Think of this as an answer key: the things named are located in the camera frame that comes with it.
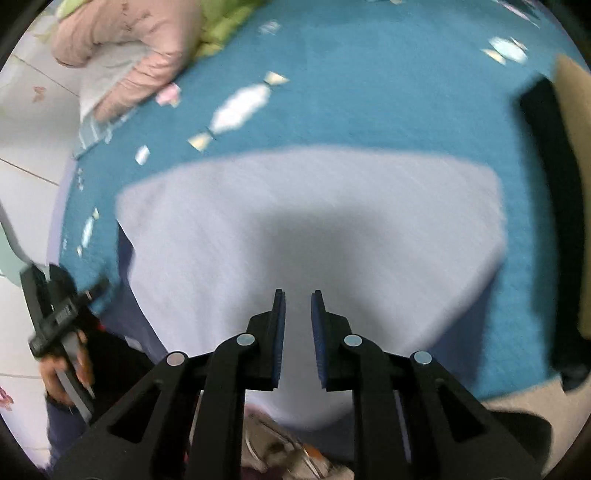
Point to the tan cushion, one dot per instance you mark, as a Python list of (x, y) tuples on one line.
[(575, 101)]

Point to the pink padded jacket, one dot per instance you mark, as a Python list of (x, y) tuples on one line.
[(129, 50)]

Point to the white folded cloth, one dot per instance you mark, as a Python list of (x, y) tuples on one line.
[(104, 78)]

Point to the green quilted cloth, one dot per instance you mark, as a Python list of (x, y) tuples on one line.
[(221, 27)]

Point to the blue candy print blanket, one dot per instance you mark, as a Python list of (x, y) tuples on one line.
[(369, 106)]

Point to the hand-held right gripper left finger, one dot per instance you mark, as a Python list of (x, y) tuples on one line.
[(276, 344)]

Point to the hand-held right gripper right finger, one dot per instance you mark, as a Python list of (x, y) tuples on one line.
[(319, 344)]

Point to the light purple garment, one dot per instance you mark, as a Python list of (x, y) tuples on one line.
[(304, 258)]

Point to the person's left hand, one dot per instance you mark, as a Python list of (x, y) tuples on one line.
[(64, 369)]

